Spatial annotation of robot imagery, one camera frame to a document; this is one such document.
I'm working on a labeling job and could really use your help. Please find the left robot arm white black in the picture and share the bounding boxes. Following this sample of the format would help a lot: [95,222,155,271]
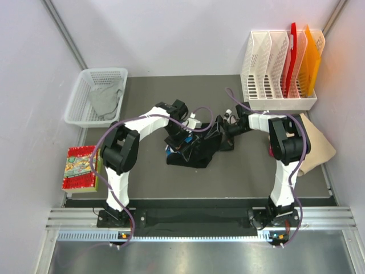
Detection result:
[100,100,189,227]

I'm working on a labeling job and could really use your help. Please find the beige t shirt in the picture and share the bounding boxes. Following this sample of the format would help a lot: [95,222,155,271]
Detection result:
[298,113,336,176]

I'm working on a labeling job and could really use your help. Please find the grey cloth in basket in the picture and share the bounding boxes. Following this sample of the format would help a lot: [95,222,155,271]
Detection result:
[88,80,123,120]

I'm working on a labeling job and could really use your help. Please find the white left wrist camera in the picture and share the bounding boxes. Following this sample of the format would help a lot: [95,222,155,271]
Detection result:
[185,112,202,132]

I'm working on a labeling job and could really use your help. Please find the orange plastic folder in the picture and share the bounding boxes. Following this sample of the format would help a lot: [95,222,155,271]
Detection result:
[298,25,321,98]

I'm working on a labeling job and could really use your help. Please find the white file organizer rack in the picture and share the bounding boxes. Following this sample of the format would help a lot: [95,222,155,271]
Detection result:
[240,30,317,111]

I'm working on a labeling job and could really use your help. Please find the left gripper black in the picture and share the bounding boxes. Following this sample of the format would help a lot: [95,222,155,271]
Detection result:
[164,123,198,161]

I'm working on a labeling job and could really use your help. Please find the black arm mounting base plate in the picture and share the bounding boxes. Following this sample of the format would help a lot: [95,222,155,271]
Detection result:
[97,208,298,233]

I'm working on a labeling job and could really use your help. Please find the red illustrated book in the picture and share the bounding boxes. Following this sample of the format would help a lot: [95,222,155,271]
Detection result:
[61,146,99,194]

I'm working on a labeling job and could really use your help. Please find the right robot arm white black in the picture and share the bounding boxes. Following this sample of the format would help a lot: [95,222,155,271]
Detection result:
[202,103,311,230]

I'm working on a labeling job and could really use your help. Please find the red plastic folder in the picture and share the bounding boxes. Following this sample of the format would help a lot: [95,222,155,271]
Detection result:
[282,22,297,98]

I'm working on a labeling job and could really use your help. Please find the pink t shirt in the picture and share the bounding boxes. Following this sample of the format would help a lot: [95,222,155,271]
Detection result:
[269,145,274,157]

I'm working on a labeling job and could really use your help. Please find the black daisy print t shirt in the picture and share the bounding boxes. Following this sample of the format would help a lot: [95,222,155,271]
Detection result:
[166,120,234,168]

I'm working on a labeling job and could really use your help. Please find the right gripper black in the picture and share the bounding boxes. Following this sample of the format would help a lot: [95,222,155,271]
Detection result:
[205,116,250,152]

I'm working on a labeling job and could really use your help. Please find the white slotted cable duct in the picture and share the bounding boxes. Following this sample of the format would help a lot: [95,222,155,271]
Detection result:
[57,230,284,243]

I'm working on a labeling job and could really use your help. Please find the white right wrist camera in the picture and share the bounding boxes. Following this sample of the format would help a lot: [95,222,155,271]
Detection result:
[224,109,232,123]

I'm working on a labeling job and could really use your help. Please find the white plastic mesh basket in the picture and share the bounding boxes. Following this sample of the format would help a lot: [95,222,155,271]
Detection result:
[64,67,128,128]

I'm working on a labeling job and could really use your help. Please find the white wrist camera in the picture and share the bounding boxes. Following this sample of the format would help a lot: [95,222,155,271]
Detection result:
[185,112,202,132]
[224,109,232,123]

